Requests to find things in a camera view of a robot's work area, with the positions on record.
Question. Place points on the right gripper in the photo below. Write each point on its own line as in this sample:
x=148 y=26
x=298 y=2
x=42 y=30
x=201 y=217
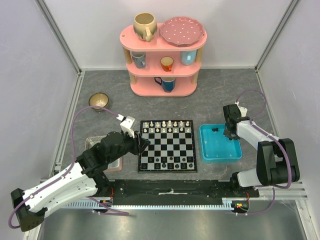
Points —
x=230 y=130

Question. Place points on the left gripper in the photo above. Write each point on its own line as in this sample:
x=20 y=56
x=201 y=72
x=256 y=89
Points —
x=140 y=144

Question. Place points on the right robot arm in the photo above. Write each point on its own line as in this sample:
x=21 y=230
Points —
x=276 y=160

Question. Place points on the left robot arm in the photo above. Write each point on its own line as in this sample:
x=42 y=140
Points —
x=83 y=178

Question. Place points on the black white chess board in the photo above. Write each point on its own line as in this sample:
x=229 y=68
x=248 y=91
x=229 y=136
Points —
x=168 y=144

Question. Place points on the blue plastic bin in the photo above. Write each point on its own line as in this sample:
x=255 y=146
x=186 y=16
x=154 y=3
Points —
x=215 y=147

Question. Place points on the brown ceramic bowl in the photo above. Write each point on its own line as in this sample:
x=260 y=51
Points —
x=99 y=99

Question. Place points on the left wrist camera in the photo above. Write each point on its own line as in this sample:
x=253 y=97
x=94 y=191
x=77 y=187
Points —
x=127 y=124

